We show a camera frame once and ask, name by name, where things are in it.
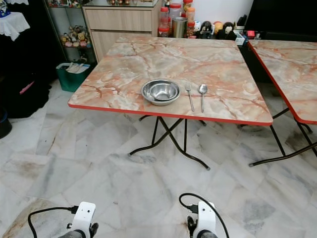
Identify silver metal fork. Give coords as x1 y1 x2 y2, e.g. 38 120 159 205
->
185 83 195 112

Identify silver metal spoon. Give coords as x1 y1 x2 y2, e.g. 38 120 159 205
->
198 84 208 113

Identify stainless steel bowl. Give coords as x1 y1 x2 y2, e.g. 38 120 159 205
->
141 79 181 106

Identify black bag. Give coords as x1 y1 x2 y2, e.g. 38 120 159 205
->
0 74 50 119

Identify green plastic bin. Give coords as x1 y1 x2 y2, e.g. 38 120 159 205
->
56 62 91 93

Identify marble top folding table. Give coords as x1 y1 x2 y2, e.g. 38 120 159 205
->
68 36 274 171
248 39 317 167

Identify plush toy figures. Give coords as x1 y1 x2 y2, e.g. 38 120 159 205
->
62 26 91 49

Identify black toy figurine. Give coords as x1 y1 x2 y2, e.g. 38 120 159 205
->
200 21 212 39

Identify steel canister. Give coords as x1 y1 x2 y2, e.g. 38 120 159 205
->
172 17 188 39

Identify tall red-lidded plastic jar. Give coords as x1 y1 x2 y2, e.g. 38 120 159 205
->
158 6 171 38

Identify light wooden drawer cabinet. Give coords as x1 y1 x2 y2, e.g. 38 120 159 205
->
82 5 161 62

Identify glass display shelf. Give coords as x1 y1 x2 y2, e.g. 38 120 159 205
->
45 0 95 65

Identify orange-filled plastic jar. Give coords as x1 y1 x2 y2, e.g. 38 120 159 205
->
186 7 196 23

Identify wide clear red-lidded jar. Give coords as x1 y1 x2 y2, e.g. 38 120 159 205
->
168 3 183 19

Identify white lace cloth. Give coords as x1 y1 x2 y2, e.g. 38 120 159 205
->
0 12 30 41

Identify black television screen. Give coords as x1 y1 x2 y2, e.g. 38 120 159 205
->
245 0 317 33

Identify blue patterned vase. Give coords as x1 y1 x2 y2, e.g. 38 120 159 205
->
0 0 11 18

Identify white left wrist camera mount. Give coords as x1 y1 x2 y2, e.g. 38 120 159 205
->
71 202 97 238

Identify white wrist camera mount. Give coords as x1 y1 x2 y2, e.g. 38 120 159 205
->
197 201 217 238
71 202 97 238

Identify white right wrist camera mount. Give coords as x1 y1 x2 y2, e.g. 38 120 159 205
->
197 201 217 238

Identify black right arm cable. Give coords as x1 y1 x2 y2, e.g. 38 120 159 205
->
179 193 230 238

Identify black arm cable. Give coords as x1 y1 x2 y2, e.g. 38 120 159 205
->
179 193 230 238
28 206 79 238

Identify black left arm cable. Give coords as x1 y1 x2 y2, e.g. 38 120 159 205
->
28 206 79 238

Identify white box with red switch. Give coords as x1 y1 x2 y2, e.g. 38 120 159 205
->
234 30 261 46

